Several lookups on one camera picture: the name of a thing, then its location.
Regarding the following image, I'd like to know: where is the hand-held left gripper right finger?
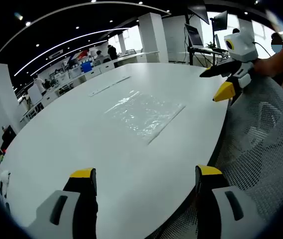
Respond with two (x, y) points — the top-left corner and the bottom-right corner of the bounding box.
(195, 164), (266, 239)

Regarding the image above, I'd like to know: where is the white square pillar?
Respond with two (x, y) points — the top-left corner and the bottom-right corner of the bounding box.
(138, 12), (169, 64)

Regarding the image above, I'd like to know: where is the clear plastic resealable bag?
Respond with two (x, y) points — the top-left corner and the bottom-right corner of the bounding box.
(103, 90), (187, 145)

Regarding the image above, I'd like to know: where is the white table cable cover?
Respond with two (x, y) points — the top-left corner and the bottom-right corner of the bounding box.
(89, 76), (131, 98)

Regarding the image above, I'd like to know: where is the black monitor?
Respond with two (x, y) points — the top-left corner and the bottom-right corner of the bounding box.
(213, 10), (229, 32)
(187, 0), (210, 25)

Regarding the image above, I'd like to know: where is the person's right hand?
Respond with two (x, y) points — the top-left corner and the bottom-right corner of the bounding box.
(253, 58), (278, 77)

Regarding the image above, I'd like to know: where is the white mesh office chair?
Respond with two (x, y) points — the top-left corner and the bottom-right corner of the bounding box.
(212, 74), (283, 239)

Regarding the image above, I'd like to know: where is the white and black device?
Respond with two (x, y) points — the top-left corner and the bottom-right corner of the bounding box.
(0, 169), (11, 201)

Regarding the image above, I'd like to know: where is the open laptop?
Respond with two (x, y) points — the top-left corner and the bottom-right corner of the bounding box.
(184, 23), (204, 48)

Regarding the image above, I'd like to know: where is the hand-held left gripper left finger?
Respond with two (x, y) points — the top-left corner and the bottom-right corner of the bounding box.
(28, 167), (98, 239)

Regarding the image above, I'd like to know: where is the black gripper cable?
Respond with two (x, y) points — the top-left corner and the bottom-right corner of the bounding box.
(252, 41), (274, 58)

